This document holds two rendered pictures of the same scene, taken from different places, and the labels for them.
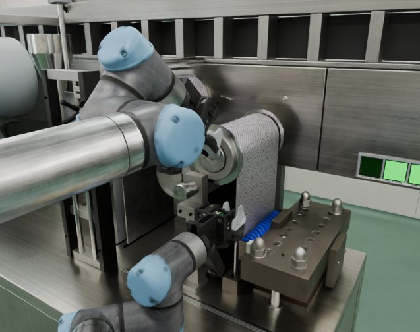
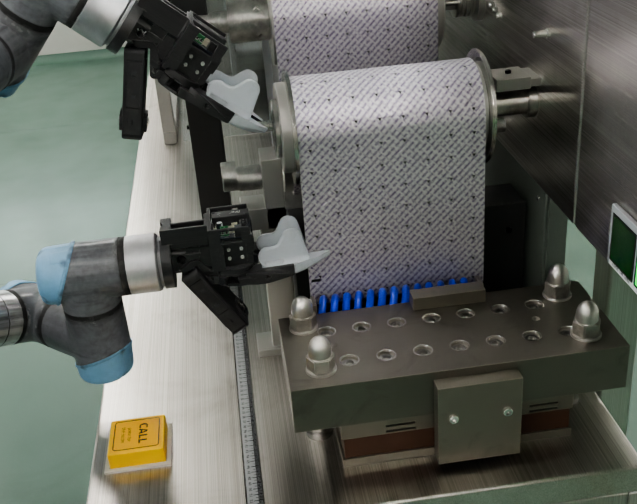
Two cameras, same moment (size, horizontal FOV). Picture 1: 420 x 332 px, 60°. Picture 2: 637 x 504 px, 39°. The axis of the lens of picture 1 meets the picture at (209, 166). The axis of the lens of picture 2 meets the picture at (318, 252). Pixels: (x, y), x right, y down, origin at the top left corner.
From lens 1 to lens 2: 0.91 m
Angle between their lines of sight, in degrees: 48
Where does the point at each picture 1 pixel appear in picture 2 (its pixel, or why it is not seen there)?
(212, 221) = (194, 231)
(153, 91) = (53, 13)
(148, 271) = (41, 256)
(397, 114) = not seen: outside the picture
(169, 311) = (76, 324)
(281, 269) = (289, 359)
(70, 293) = not seen: hidden behind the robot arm
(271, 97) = (537, 26)
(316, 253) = (383, 370)
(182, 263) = (96, 267)
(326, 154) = (583, 188)
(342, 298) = (435, 488)
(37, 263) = not seen: hidden behind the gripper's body
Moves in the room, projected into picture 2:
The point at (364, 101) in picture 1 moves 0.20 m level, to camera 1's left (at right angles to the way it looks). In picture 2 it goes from (626, 75) to (473, 44)
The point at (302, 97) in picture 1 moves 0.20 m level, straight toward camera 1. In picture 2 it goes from (565, 36) to (416, 68)
